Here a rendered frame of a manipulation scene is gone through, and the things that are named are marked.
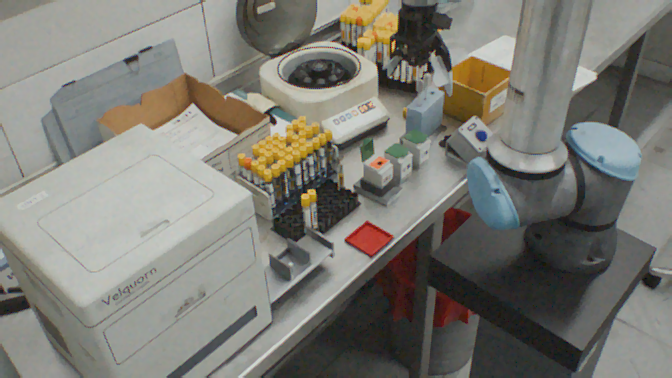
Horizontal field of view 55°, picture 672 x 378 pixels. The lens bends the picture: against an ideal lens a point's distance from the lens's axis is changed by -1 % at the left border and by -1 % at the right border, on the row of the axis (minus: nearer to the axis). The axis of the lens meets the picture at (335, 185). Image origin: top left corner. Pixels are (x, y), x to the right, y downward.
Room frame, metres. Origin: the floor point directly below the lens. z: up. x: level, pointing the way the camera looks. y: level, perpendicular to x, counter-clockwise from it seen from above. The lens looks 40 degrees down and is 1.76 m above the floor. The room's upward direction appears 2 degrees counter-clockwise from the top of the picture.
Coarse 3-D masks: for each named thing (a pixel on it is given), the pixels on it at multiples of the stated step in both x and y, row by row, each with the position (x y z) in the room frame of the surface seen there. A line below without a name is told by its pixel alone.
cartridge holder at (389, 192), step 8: (392, 176) 1.04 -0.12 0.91; (360, 184) 1.03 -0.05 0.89; (368, 184) 1.02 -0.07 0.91; (392, 184) 1.02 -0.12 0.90; (360, 192) 1.03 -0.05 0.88; (368, 192) 1.01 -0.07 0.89; (376, 192) 1.00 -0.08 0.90; (384, 192) 1.00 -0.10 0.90; (392, 192) 1.01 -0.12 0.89; (400, 192) 1.02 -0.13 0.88; (384, 200) 0.99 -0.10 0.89; (392, 200) 0.99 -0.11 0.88
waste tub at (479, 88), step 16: (464, 64) 1.39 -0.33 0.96; (480, 64) 1.39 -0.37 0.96; (464, 80) 1.40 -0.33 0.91; (480, 80) 1.39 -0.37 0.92; (496, 80) 1.36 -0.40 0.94; (464, 96) 1.27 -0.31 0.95; (480, 96) 1.24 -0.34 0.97; (496, 96) 1.27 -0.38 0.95; (448, 112) 1.30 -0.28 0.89; (464, 112) 1.27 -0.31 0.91; (480, 112) 1.24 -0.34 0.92; (496, 112) 1.28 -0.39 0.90
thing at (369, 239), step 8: (368, 224) 0.93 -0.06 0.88; (352, 232) 0.90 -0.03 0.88; (360, 232) 0.91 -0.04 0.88; (368, 232) 0.91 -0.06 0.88; (376, 232) 0.91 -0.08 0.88; (384, 232) 0.90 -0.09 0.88; (344, 240) 0.89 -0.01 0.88; (352, 240) 0.89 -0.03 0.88; (360, 240) 0.89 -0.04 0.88; (368, 240) 0.89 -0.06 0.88; (376, 240) 0.88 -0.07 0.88; (384, 240) 0.88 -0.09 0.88; (360, 248) 0.86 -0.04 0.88; (368, 248) 0.86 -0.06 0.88; (376, 248) 0.86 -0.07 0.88
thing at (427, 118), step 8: (432, 88) 1.27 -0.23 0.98; (424, 96) 1.24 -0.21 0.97; (432, 96) 1.23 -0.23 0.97; (440, 96) 1.24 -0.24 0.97; (416, 104) 1.20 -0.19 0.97; (424, 104) 1.20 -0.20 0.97; (432, 104) 1.21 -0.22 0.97; (440, 104) 1.24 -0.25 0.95; (408, 112) 1.19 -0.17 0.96; (416, 112) 1.18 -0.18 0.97; (424, 112) 1.18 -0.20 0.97; (432, 112) 1.21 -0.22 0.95; (440, 112) 1.24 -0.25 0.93; (408, 120) 1.19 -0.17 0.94; (416, 120) 1.18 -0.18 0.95; (424, 120) 1.18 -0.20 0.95; (432, 120) 1.21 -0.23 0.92; (440, 120) 1.24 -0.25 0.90; (408, 128) 1.19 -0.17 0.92; (416, 128) 1.18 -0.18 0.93; (424, 128) 1.18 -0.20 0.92; (432, 128) 1.21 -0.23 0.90; (440, 128) 1.24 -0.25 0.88; (432, 136) 1.21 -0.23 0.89; (440, 136) 1.22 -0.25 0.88
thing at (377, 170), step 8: (368, 160) 1.04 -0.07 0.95; (376, 160) 1.04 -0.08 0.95; (384, 160) 1.04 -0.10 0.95; (368, 168) 1.02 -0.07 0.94; (376, 168) 1.01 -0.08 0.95; (384, 168) 1.02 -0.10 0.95; (392, 168) 1.03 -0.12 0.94; (368, 176) 1.02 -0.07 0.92; (376, 176) 1.01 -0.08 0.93; (384, 176) 1.01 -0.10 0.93; (376, 184) 1.01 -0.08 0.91; (384, 184) 1.01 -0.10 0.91
